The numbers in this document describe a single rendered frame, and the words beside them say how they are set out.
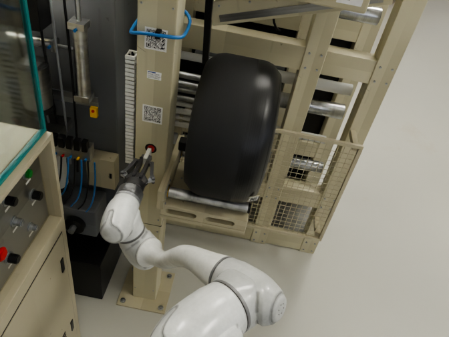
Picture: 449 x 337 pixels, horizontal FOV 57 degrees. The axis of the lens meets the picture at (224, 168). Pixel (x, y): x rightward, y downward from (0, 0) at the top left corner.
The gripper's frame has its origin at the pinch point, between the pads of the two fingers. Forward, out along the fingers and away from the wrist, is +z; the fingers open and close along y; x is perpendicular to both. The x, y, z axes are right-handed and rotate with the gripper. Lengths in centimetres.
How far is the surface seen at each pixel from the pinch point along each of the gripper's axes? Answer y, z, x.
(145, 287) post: 0, 5, 94
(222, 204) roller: -32.0, -2.6, 15.3
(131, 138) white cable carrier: 7.9, 6.0, -2.1
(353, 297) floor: -122, 34, 106
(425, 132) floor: -221, 251, 106
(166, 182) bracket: -8.4, -0.3, 11.1
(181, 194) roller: -15.1, -2.3, 14.6
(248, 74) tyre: -32, 7, -38
